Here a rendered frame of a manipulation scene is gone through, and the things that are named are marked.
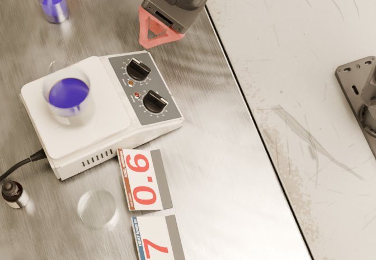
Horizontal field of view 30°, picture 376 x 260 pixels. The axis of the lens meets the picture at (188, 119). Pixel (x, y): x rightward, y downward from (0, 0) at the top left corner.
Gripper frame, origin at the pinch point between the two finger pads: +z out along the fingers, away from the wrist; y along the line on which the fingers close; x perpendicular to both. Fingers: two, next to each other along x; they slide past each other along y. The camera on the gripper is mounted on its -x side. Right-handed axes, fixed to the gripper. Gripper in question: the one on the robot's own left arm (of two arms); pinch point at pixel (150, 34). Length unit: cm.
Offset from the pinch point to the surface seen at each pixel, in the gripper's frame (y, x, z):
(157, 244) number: 18.8, 17.3, 13.3
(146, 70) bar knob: 0.5, 2.5, 5.5
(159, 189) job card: 11.2, 13.8, 12.9
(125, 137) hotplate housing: 10.5, 5.4, 8.6
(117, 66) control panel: 1.7, -1.2, 7.4
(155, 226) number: 16.7, 15.8, 13.1
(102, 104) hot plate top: 9.1, 0.1, 7.3
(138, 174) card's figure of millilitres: 11.7, 10.0, 12.2
